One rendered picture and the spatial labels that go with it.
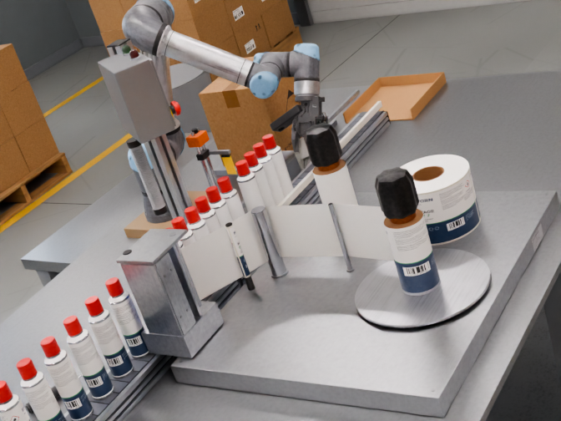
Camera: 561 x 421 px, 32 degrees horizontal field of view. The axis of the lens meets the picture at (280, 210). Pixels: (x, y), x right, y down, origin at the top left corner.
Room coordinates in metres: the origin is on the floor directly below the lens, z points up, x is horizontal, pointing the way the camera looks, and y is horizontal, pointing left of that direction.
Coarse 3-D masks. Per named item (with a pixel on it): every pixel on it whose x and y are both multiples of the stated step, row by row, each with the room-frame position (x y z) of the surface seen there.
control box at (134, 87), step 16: (112, 64) 2.34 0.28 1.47; (128, 64) 2.29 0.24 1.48; (144, 64) 2.28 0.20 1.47; (112, 80) 2.31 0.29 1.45; (128, 80) 2.26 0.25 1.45; (144, 80) 2.27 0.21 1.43; (112, 96) 2.39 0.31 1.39; (128, 96) 2.26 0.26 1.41; (144, 96) 2.27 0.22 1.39; (160, 96) 2.28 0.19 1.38; (128, 112) 2.26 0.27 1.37; (144, 112) 2.26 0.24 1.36; (160, 112) 2.28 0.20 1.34; (128, 128) 2.34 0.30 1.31; (144, 128) 2.26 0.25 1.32; (160, 128) 2.27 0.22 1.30
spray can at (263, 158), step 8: (256, 144) 2.54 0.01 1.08; (256, 152) 2.52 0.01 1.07; (264, 152) 2.52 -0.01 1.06; (264, 160) 2.51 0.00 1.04; (272, 160) 2.52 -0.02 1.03; (264, 168) 2.51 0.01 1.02; (272, 168) 2.51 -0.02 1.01; (272, 176) 2.51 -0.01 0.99; (272, 184) 2.51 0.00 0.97; (272, 192) 2.51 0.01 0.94; (280, 192) 2.51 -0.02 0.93; (280, 200) 2.51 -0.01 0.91
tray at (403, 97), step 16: (384, 80) 3.35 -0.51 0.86; (400, 80) 3.31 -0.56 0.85; (416, 80) 3.27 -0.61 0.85; (432, 80) 3.23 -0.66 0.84; (368, 96) 3.27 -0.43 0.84; (384, 96) 3.25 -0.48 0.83; (400, 96) 3.20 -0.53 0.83; (416, 96) 3.15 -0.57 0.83; (432, 96) 3.10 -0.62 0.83; (352, 112) 3.17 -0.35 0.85; (400, 112) 3.06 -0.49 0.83; (416, 112) 2.99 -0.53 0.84
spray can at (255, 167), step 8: (248, 152) 2.50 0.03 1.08; (248, 160) 2.47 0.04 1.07; (256, 160) 2.48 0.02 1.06; (256, 168) 2.47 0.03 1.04; (256, 176) 2.46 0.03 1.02; (264, 176) 2.47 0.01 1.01; (264, 184) 2.47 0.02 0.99; (264, 192) 2.46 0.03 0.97; (264, 200) 2.46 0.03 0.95; (272, 200) 2.47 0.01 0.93
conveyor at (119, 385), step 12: (372, 120) 2.95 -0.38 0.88; (360, 132) 2.89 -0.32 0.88; (348, 144) 2.82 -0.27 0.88; (312, 168) 2.73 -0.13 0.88; (300, 180) 2.67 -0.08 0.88; (312, 180) 2.64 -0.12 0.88; (204, 300) 2.15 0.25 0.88; (132, 360) 1.98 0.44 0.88; (144, 360) 1.96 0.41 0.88; (120, 384) 1.89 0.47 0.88; (96, 408) 1.83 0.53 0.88; (72, 420) 1.81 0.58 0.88; (84, 420) 1.80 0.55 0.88
